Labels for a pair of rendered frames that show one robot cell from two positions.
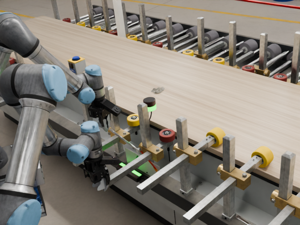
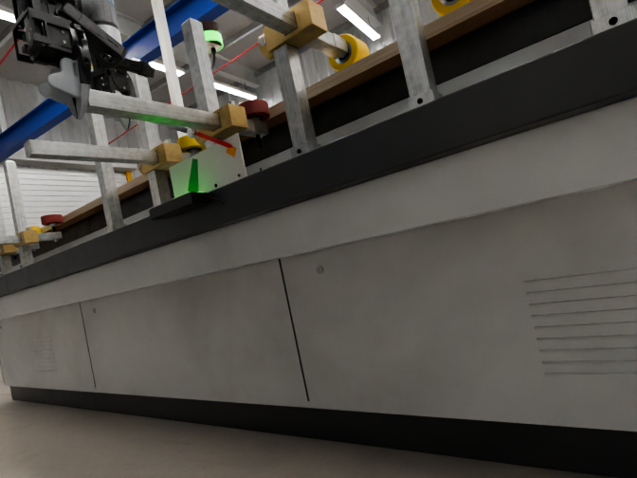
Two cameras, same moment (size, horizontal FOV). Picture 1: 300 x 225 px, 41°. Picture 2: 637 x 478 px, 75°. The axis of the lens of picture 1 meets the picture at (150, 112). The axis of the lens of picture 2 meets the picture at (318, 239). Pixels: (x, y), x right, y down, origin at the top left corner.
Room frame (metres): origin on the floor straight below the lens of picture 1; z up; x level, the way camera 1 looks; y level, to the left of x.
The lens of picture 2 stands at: (0.68, 0.06, 0.51)
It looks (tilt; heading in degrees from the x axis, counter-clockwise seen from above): 2 degrees up; 347
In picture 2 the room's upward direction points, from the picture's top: 12 degrees counter-clockwise
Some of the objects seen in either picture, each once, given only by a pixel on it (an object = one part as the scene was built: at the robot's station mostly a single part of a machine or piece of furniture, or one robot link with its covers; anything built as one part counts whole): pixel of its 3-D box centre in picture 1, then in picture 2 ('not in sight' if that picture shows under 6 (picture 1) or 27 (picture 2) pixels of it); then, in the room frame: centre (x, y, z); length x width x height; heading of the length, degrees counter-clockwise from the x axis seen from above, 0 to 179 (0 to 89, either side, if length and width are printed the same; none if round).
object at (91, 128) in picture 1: (90, 135); not in sight; (1.41, 0.26, 1.12); 0.09 x 0.08 x 0.11; 160
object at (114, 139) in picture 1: (107, 143); (129, 156); (1.75, 0.24, 0.84); 0.43 x 0.03 x 0.04; 131
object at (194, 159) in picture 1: (187, 153); (290, 32); (1.45, -0.14, 0.95); 0.13 x 0.06 x 0.05; 41
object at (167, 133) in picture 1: (167, 141); (256, 125); (1.69, -0.07, 0.85); 0.08 x 0.08 x 0.11
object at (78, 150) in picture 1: (77, 148); not in sight; (1.32, 0.31, 1.12); 0.11 x 0.11 x 0.08; 70
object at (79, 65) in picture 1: (77, 65); not in sight; (2.04, 0.37, 1.18); 0.07 x 0.07 x 0.08; 41
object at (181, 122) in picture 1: (184, 162); (288, 67); (1.46, -0.13, 0.89); 0.03 x 0.03 x 0.48; 41
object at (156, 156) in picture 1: (151, 150); (220, 126); (1.64, 0.02, 0.85); 0.13 x 0.06 x 0.05; 41
